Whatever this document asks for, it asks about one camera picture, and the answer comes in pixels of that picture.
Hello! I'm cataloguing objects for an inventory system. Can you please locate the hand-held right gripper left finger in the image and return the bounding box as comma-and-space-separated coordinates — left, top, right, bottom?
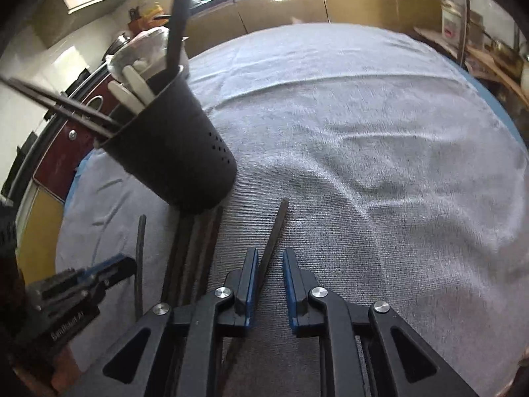
62, 247, 260, 397

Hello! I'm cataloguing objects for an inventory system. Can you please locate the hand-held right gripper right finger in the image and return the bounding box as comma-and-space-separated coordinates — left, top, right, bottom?
282, 247, 480, 397

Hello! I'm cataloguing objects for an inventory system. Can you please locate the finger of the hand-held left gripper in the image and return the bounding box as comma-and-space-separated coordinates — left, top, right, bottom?
80, 255, 138, 289

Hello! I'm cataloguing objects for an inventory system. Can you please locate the dark wooden chopstick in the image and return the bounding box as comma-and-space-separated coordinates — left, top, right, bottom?
0, 75, 120, 129
134, 214, 148, 321
6, 83, 116, 138
217, 198, 290, 389

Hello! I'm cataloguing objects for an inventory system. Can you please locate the bunch of dark chopsticks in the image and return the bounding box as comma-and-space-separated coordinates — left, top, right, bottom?
159, 204, 226, 315

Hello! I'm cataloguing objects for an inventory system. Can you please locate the black utensil holder cup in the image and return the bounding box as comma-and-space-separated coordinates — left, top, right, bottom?
97, 65, 238, 216

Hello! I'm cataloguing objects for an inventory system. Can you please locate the white plastic spoon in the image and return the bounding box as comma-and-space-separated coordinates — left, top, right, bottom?
107, 80, 143, 114
122, 66, 155, 102

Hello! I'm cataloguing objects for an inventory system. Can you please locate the tall black utensil handle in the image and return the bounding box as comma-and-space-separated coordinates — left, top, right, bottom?
165, 0, 204, 69

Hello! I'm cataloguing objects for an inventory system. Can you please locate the dark red built-in oven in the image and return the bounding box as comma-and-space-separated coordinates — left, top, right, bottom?
32, 64, 139, 203

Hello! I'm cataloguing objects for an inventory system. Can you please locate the grey tablecloth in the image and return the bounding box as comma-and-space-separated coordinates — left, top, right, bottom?
56, 22, 529, 397

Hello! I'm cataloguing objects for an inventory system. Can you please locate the white ceramic bowl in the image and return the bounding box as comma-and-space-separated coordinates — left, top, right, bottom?
105, 43, 191, 85

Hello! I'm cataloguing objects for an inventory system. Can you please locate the yellow oil bottle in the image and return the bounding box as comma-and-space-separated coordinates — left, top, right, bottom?
142, 3, 164, 27

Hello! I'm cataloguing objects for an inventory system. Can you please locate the wooden shelf board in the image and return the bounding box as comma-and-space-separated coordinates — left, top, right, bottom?
413, 25, 529, 106

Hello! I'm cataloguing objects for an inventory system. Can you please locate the white rice cooker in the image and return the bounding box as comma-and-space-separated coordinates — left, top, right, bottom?
440, 0, 469, 40

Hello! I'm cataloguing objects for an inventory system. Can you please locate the yellow wall cabinet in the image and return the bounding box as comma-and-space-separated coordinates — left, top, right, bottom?
31, 0, 139, 48

